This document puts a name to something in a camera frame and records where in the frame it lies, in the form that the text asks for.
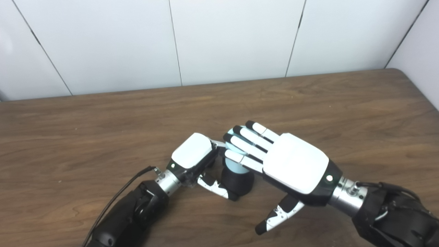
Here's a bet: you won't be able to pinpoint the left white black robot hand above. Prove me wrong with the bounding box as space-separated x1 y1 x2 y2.
167 133 239 202

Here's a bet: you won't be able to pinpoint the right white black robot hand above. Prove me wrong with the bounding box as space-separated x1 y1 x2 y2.
223 120 343 236

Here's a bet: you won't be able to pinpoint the light-blue hose piece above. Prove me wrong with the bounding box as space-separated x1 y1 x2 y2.
225 126 251 174

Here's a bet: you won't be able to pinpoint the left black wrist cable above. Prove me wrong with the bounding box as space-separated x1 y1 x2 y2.
82 166 162 247

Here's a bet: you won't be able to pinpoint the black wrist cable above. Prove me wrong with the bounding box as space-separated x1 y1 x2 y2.
346 181 423 203
82 166 162 247

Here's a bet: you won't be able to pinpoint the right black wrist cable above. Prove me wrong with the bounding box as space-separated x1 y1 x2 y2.
346 181 423 203

